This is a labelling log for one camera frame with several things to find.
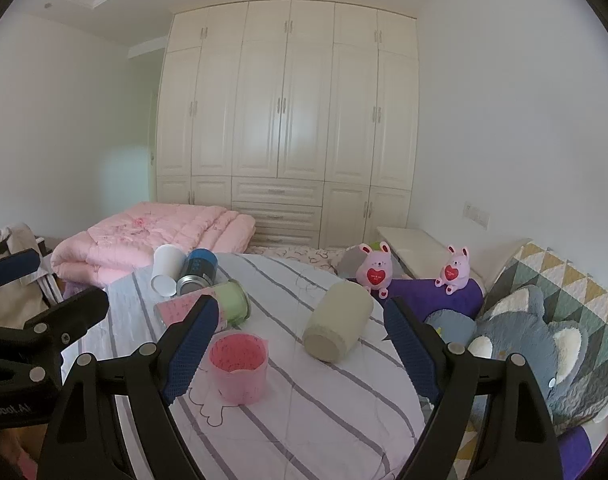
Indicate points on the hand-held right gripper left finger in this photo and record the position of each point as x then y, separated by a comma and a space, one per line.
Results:
193, 350

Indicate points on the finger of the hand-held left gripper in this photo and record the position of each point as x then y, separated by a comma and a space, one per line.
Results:
78, 307
11, 266

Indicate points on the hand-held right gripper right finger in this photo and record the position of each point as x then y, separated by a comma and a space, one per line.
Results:
409, 355

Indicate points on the pink paper cup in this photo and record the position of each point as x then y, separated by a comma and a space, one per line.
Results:
176, 311

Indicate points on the pink translucent cup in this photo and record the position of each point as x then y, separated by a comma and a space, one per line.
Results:
239, 381

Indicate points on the light green cup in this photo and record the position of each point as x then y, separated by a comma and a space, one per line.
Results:
232, 302

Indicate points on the beige cup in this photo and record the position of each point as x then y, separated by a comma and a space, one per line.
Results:
338, 325

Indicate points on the blue metal cup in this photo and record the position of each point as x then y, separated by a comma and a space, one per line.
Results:
201, 265

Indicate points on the white cup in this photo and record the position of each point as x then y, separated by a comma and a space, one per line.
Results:
166, 266

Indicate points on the beige bag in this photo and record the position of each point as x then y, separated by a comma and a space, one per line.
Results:
11, 302

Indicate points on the blue-grey plush toy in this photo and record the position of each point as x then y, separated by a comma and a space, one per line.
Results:
454, 327

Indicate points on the purple cushion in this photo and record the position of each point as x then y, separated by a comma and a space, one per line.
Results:
434, 296

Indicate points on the large pink bunny plush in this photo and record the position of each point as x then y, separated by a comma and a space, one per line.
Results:
376, 271

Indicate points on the small pink bunny plush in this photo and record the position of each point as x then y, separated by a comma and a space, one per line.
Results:
454, 272

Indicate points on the white bench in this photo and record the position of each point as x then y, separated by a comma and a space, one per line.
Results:
414, 246

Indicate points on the grey cushion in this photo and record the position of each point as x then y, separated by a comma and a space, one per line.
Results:
348, 262

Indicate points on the pink quilt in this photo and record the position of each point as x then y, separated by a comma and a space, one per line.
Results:
158, 230

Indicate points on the grey plush bear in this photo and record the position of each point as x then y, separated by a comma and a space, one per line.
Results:
524, 342

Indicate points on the floral bed sheet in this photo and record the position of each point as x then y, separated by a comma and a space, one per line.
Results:
294, 255

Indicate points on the cream wardrobe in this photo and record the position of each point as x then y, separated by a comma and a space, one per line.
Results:
284, 110

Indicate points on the white wall switch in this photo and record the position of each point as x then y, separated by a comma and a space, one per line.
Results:
476, 214

